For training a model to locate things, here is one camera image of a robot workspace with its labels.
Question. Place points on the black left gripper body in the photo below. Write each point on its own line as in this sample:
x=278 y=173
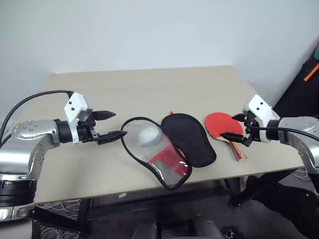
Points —
x=86 y=129

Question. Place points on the red table tennis paddle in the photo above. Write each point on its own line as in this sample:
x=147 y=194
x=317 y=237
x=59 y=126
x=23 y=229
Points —
x=220 y=123

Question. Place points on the dark rounded shape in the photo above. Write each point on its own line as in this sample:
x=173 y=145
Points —
x=147 y=229
x=208 y=227

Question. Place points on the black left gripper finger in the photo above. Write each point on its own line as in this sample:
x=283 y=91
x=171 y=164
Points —
x=111 y=136
x=104 y=115

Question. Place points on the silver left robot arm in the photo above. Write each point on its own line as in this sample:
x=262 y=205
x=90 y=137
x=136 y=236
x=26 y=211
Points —
x=27 y=147

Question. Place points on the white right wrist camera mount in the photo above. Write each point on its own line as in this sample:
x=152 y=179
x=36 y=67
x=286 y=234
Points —
x=260 y=105

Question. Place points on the teal object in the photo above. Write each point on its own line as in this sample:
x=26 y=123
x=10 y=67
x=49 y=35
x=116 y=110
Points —
x=317 y=54

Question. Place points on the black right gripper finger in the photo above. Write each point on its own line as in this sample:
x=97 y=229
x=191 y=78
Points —
x=239 y=117
x=233 y=137

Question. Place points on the white tape piece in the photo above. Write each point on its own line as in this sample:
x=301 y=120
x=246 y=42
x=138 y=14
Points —
x=122 y=196

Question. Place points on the black bag with orange strip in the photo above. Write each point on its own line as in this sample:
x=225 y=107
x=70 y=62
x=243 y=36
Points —
x=299 y=94

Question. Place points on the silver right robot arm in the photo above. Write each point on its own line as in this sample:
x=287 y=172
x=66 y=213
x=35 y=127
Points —
x=299 y=129

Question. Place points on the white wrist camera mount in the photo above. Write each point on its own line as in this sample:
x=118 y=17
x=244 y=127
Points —
x=74 y=104
x=260 y=105

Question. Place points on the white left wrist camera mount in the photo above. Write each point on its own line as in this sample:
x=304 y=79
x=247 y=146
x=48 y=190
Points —
x=74 y=104

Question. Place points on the black and clear paddle case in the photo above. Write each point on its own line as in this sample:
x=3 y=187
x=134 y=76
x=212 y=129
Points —
x=189 y=139

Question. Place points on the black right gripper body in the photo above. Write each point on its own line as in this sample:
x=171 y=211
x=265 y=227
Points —
x=252 y=134

